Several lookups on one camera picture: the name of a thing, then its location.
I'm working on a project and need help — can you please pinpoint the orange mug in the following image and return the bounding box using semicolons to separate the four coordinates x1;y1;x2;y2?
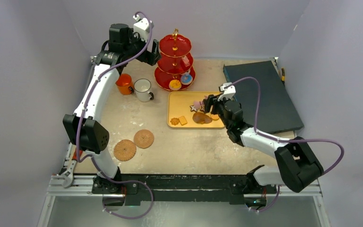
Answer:
115;74;134;95

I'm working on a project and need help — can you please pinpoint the yellow handled screwdriver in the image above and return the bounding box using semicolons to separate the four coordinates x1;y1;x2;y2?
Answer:
281;68;285;85

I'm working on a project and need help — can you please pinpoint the flower shaped cookie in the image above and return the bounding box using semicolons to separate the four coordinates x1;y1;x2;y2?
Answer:
170;118;180;125

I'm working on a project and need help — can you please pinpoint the red three-tier cake stand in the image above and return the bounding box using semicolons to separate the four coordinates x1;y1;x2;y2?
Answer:
154;29;196;91

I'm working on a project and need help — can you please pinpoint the blue iced donut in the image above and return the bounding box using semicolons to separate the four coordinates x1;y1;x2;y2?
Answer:
180;73;193;85

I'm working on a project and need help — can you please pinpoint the pink cake slice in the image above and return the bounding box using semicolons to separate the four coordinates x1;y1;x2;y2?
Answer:
181;55;191;70

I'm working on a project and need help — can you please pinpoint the square cracker biscuit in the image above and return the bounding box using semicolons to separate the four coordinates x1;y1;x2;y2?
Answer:
178;116;188;126

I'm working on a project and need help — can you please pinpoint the white star cookie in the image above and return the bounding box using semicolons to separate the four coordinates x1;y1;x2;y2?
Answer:
190;105;200;112

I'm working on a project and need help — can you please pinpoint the yellow iced donut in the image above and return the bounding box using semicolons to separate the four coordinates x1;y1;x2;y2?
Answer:
169;79;182;91

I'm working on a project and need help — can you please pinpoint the round orange cookie lower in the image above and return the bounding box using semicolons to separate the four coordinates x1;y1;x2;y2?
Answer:
210;114;220;121

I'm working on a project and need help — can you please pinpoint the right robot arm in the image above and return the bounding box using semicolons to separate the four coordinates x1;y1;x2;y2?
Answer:
203;95;324;192

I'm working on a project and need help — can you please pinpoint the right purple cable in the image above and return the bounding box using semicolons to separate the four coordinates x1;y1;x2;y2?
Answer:
230;77;345;214

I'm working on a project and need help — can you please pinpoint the purple cable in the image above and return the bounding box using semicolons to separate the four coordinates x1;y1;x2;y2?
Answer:
75;11;155;220
230;77;345;214

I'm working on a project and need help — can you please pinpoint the yellow serving tray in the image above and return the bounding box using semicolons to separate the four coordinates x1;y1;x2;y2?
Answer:
167;91;224;129

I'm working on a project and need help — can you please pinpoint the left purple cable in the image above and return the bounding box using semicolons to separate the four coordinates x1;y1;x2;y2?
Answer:
75;11;155;220

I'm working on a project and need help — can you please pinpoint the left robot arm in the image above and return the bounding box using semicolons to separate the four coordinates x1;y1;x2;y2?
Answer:
61;18;160;193

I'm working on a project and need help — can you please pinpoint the silver wrench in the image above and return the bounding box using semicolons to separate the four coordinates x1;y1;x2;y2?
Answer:
61;150;83;188

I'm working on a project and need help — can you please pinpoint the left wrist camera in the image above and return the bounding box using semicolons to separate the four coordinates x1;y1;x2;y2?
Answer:
133;15;150;42

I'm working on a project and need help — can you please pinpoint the black base frame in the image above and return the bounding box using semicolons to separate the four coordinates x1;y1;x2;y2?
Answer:
92;173;277;206

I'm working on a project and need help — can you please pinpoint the white ribbed mug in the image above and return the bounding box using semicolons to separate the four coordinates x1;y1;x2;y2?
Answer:
134;79;155;102

